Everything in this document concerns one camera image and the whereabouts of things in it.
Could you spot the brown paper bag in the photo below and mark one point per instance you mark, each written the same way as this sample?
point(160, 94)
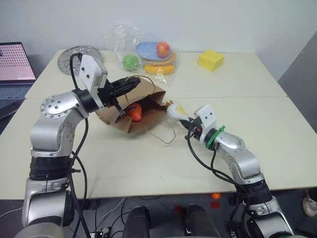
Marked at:
point(146, 116)

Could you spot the red and yellow toy apple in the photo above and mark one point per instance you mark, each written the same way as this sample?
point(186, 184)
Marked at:
point(163, 49)

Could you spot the clear plastic bag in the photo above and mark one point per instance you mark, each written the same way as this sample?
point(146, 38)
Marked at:
point(119, 37)

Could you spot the dark rounded shape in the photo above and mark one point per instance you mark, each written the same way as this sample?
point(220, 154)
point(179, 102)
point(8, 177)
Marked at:
point(137, 223)
point(201, 223)

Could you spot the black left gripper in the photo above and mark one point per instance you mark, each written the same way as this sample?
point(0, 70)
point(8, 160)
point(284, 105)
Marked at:
point(107, 93)

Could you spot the green toy apple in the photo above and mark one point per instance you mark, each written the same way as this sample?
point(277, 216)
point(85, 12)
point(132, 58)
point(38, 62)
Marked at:
point(130, 62)

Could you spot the round silver metal rack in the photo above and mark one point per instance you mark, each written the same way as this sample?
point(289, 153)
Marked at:
point(65, 62)

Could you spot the yellow toy banana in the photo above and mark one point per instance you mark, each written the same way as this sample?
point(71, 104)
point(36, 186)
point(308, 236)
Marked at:
point(158, 69)

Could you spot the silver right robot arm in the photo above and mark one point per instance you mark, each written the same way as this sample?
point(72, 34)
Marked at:
point(237, 148)

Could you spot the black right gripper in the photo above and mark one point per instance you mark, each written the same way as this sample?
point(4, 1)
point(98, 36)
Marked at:
point(195, 129)

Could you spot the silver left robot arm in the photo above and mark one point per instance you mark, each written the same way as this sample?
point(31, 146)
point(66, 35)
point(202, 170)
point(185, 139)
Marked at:
point(59, 104)

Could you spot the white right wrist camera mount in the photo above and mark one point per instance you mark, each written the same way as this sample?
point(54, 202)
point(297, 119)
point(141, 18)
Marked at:
point(207, 116)

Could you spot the open laptop with pink screen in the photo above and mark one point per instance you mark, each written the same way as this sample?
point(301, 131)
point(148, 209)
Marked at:
point(13, 64)

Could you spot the small orange ball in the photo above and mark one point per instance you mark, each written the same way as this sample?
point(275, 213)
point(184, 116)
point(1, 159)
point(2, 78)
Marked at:
point(215, 195)

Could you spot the white caster wheel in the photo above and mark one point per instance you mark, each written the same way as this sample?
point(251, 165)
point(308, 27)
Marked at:
point(307, 205)

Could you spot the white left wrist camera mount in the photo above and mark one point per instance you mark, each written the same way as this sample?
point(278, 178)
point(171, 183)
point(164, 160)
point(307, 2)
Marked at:
point(91, 72)

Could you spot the orange fruit in bag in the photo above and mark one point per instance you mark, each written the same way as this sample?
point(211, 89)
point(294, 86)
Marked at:
point(135, 112)

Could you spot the yellow cheese block toy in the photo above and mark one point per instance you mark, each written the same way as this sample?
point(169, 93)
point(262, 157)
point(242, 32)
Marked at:
point(210, 60)

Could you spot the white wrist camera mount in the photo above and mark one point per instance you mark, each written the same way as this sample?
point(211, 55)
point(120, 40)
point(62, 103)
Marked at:
point(207, 116)
point(91, 72)

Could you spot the white and yellow plush toy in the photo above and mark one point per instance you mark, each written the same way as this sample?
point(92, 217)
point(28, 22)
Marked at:
point(176, 111)

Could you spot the blue plate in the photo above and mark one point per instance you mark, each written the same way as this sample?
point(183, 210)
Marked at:
point(147, 49)

